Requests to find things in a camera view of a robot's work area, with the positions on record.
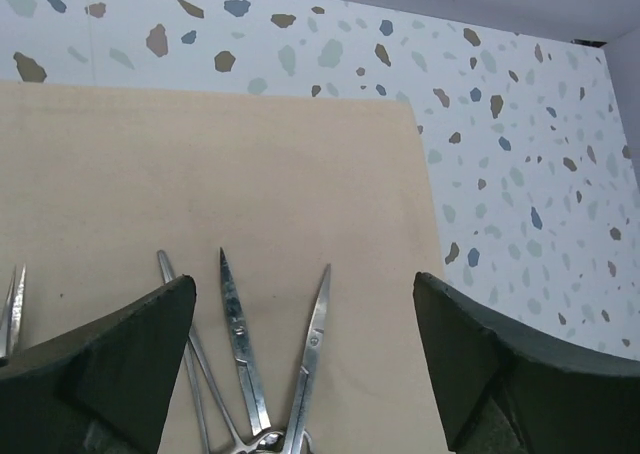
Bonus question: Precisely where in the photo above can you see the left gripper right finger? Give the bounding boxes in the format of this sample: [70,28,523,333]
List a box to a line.
[413,273,639,453]

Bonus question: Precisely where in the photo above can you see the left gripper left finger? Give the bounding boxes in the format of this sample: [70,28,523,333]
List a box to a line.
[1,275,196,453]

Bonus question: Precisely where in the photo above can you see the steel tweezers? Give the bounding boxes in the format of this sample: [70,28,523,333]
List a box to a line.
[1,264,27,360]

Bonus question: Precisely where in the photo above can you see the steel forceps with rings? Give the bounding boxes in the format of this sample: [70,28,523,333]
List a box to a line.
[156,248,281,454]

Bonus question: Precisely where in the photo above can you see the steel surgical scissors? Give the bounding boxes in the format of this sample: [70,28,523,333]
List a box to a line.
[279,264,331,454]

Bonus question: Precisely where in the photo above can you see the beige surgical drape cloth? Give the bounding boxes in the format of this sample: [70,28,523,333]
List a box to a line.
[1,81,446,453]

